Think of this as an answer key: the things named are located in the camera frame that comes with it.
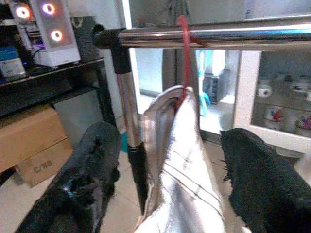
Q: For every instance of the small printed cardboard box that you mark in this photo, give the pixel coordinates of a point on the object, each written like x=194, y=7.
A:
x=48, y=165

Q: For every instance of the blue and white box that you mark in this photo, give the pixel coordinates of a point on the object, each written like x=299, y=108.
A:
x=11, y=60

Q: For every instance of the grey curtain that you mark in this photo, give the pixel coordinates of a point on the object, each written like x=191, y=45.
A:
x=170, y=68

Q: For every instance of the large plain cardboard box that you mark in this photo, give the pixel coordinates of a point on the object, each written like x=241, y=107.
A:
x=29, y=136

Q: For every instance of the chrome clothes rack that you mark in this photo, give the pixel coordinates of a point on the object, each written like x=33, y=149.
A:
x=243, y=36

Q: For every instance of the plain white mug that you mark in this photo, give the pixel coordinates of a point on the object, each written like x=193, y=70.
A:
x=264, y=91

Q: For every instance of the white mug red-blue print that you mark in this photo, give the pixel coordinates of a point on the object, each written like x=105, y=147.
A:
x=273, y=121

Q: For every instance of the turquoise plastic tool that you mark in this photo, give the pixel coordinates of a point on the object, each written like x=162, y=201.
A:
x=202, y=94

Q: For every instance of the white glass-door cabinet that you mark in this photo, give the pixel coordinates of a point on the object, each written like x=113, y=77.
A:
x=245, y=97

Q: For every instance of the black desk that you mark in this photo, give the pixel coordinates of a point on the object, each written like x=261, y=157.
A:
x=36, y=85

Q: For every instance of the white striped shirt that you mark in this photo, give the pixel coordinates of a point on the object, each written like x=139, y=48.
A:
x=184, y=170

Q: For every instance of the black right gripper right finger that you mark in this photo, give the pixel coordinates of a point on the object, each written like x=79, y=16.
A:
x=267, y=189

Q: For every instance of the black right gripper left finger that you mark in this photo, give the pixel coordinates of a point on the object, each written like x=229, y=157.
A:
x=92, y=157

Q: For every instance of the red plastic hanger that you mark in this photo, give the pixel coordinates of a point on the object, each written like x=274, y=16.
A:
x=186, y=65

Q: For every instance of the teal floor mat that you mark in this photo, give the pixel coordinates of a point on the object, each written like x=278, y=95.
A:
x=124, y=143

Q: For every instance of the white computer tower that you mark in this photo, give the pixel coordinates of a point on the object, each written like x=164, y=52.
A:
x=58, y=19

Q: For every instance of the white mug colourful print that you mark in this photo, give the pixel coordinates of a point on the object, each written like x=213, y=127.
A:
x=305, y=123

